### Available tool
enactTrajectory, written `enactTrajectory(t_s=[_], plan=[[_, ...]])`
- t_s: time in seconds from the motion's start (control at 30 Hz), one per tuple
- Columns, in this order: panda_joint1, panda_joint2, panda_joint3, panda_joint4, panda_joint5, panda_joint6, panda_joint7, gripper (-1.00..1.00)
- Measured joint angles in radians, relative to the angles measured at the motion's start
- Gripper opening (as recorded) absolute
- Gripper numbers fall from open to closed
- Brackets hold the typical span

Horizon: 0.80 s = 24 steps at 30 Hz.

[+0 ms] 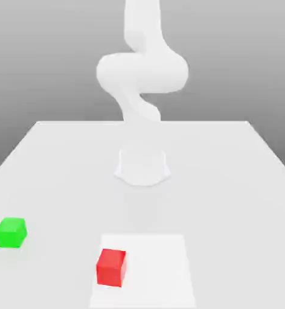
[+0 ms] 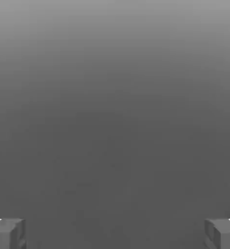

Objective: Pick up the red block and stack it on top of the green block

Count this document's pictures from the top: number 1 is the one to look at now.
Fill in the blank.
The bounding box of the small green cube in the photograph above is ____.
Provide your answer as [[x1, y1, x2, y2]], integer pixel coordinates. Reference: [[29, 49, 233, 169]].
[[0, 217, 28, 249]]

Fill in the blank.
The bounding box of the small red cube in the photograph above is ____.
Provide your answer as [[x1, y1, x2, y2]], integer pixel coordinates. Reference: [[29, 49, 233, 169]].
[[95, 248, 127, 288]]

